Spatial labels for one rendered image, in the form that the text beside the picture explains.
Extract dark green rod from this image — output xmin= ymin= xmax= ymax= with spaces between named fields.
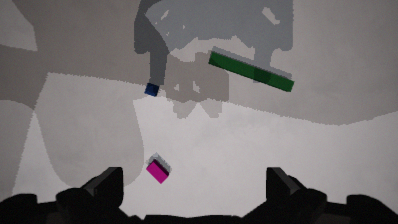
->
xmin=209 ymin=52 xmax=294 ymax=92

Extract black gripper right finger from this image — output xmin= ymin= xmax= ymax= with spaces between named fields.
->
xmin=220 ymin=167 xmax=398 ymax=224

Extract magenta rod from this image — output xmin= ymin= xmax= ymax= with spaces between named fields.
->
xmin=146 ymin=159 xmax=169 ymax=184

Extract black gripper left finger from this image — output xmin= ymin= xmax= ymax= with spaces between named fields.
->
xmin=0 ymin=167 xmax=147 ymax=224

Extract small dark blue cube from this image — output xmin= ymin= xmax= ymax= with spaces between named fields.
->
xmin=144 ymin=83 xmax=160 ymax=97

